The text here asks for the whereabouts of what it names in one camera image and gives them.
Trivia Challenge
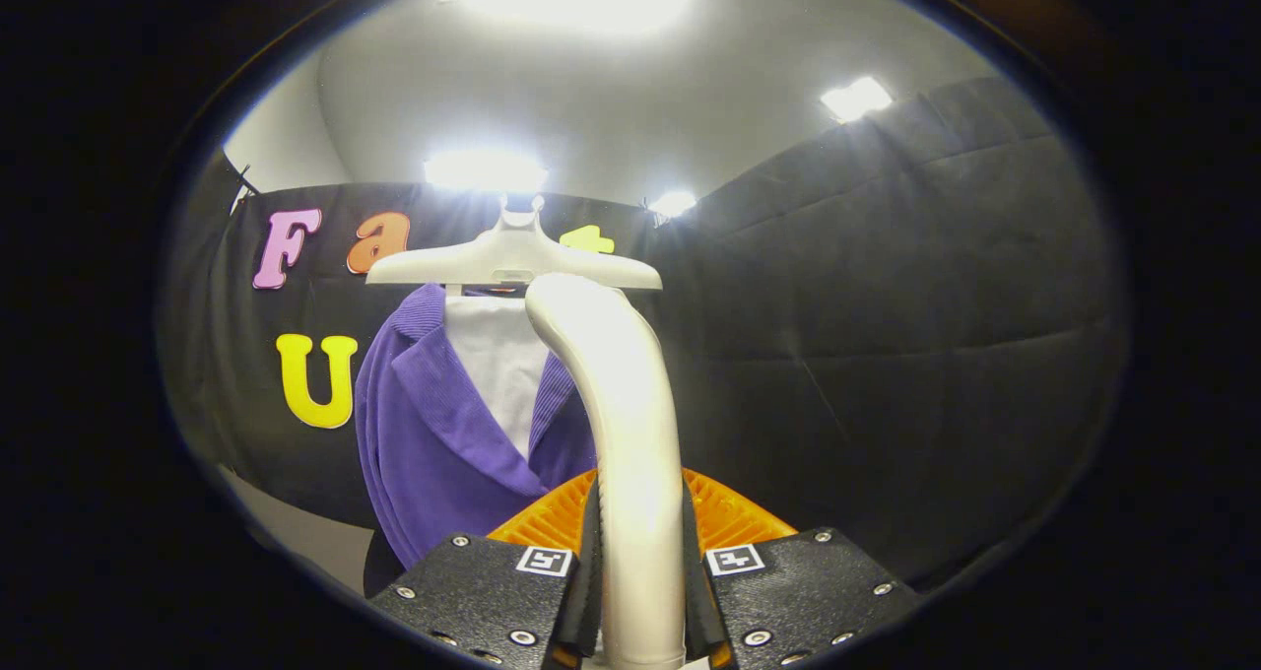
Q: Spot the white clothes hanger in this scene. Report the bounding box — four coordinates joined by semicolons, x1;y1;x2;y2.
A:
365;194;663;292

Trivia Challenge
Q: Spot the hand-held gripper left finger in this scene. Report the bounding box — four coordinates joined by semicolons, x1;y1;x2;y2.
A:
369;468;604;670

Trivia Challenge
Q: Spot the black backdrop cloth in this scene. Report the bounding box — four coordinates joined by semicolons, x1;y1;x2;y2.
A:
156;74;1129;592

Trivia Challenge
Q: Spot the white shirt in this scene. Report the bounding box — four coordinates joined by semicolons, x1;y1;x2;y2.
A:
443;296;551;459

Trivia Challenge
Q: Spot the purple jacket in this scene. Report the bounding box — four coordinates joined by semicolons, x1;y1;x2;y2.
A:
353;283;598;570

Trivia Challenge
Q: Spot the rectangular ceiling light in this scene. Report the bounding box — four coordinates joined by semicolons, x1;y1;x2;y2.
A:
820;76;895;124

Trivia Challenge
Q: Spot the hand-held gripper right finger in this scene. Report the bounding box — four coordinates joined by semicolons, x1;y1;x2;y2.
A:
682;467;922;670

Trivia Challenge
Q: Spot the white garment steamer head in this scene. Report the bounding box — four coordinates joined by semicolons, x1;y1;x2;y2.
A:
524;273;688;670

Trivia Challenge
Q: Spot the oval ceiling light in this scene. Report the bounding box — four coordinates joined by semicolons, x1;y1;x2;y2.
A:
424;150;549;195

